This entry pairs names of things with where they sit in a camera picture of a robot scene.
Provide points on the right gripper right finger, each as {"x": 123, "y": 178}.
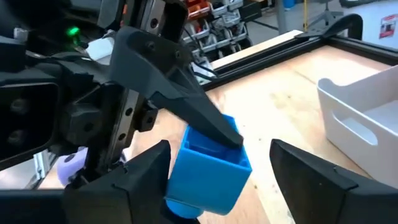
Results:
{"x": 317, "y": 202}

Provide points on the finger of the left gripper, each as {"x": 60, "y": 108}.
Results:
{"x": 161, "y": 71}

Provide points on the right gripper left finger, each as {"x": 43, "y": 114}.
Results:
{"x": 136, "y": 199}

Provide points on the large blue toy block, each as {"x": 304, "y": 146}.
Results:
{"x": 211, "y": 180}

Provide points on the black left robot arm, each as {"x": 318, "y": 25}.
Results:
{"x": 18, "y": 56}

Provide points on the purple foam die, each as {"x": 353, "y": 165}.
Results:
{"x": 70, "y": 165}

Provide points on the shelf with parts bins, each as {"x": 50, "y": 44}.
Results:
{"x": 224, "y": 21}

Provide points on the white plastic bin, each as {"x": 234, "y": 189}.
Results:
{"x": 342, "y": 102}

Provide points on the swivel office chair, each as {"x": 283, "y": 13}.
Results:
{"x": 326, "y": 14}

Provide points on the black aluminium table frame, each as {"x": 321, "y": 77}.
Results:
{"x": 273, "y": 57}

